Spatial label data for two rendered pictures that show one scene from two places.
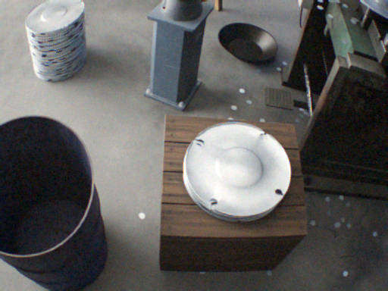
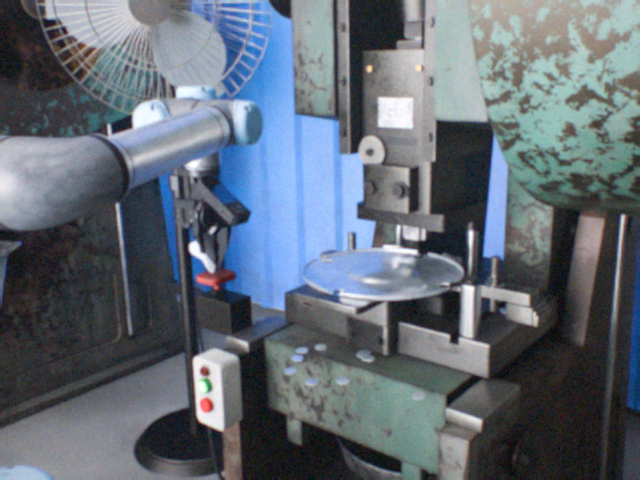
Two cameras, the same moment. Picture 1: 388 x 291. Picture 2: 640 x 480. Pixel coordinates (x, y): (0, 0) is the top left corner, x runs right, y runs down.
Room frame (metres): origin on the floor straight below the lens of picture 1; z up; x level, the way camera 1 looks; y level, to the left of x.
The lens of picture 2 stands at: (0.43, 0.44, 1.16)
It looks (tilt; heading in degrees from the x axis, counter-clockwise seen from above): 15 degrees down; 310
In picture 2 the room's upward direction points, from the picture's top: 1 degrees counter-clockwise
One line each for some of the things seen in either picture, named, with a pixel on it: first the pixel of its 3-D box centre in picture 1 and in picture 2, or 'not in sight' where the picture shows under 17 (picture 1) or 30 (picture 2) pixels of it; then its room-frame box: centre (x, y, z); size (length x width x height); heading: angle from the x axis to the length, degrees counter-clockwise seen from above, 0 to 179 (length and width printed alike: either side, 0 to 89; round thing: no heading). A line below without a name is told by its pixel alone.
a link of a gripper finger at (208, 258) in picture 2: not in sight; (200, 251); (1.46, -0.42, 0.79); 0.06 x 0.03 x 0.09; 1
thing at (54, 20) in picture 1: (54, 13); not in sight; (1.27, 0.72, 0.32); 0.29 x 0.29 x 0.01
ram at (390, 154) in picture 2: not in sight; (408, 126); (1.11, -0.63, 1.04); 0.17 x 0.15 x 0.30; 91
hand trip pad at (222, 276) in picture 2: not in sight; (217, 290); (1.43, -0.44, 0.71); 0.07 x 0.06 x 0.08; 91
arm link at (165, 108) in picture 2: not in sight; (174, 121); (1.41, -0.35, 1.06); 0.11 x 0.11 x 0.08; 15
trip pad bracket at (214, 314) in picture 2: not in sight; (226, 335); (1.41, -0.44, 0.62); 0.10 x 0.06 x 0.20; 1
